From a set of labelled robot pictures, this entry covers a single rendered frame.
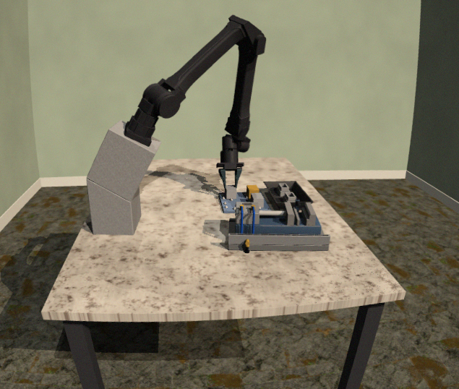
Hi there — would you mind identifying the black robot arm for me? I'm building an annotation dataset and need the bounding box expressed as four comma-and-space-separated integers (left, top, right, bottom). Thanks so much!
124, 14, 266, 163

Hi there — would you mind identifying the yellow brass block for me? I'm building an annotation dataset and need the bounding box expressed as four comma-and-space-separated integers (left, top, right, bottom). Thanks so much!
246, 185, 259, 199

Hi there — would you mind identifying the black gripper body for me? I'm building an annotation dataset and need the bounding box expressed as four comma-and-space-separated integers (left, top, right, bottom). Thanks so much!
216, 149, 244, 171

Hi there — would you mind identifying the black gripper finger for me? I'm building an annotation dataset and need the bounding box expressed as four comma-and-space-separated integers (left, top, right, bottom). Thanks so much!
218, 170, 226, 189
235, 169, 242, 188

